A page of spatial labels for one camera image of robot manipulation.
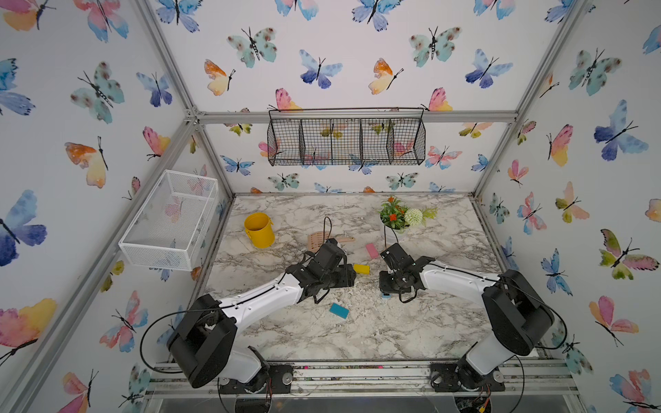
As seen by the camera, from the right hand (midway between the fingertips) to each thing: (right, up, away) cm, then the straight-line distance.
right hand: (384, 283), depth 90 cm
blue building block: (0, -4, -1) cm, 4 cm away
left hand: (-11, +5, -6) cm, 13 cm away
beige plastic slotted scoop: (-25, +14, +14) cm, 32 cm away
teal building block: (-15, -8, -3) cm, 18 cm away
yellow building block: (-7, +4, +6) cm, 10 cm away
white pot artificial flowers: (+5, +22, +3) cm, 23 cm away
